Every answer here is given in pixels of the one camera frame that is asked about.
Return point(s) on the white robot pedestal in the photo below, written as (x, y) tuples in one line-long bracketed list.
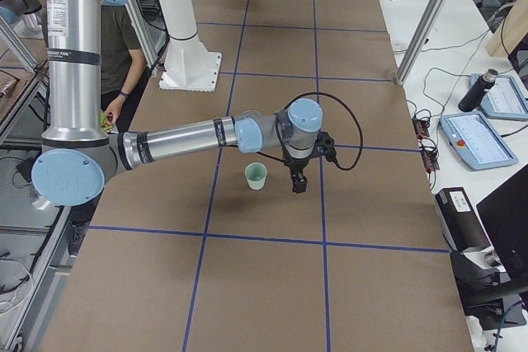
[(188, 64)]

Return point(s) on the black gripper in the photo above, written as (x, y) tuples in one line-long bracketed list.
[(295, 164)]

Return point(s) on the person in dark shirt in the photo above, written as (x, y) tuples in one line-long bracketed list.
[(124, 71)]

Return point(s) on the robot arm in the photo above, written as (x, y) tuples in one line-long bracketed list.
[(78, 157)]

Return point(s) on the black water bottle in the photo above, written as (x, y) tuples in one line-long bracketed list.
[(478, 90)]

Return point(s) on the blue teach pendant near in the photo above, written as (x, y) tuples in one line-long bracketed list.
[(478, 144)]

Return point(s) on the blue teach pendant far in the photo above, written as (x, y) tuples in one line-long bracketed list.
[(504, 101)]

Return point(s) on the black box with label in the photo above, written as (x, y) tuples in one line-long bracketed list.
[(460, 224)]

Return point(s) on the brown table mat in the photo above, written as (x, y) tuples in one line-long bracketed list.
[(183, 256)]

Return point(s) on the black monitor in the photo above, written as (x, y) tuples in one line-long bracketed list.
[(504, 216)]

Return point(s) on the blue teach pendant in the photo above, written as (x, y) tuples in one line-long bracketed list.
[(504, 101), (478, 144)]

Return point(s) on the aluminium frame post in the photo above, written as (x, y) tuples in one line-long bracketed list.
[(424, 27)]

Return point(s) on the green plastic cup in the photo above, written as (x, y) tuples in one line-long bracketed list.
[(255, 174)]

